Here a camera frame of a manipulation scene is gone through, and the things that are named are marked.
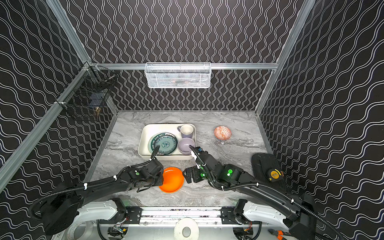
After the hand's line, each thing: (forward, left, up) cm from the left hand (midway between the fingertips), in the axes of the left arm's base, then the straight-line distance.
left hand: (164, 179), depth 83 cm
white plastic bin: (+37, +17, -1) cm, 41 cm away
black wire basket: (+47, +53, +26) cm, 76 cm away
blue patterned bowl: (+35, -35, -2) cm, 50 cm away
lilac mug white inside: (+34, -9, +2) cm, 35 cm away
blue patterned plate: (+26, +3, 0) cm, 26 cm away
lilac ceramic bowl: (+22, -9, +1) cm, 24 cm away
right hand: (0, -15, +12) cm, 19 cm away
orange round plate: (+1, -4, -2) cm, 5 cm away
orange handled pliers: (-22, -56, -4) cm, 61 cm away
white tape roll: (-19, -13, -4) cm, 24 cm away
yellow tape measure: (+3, -59, +5) cm, 59 cm away
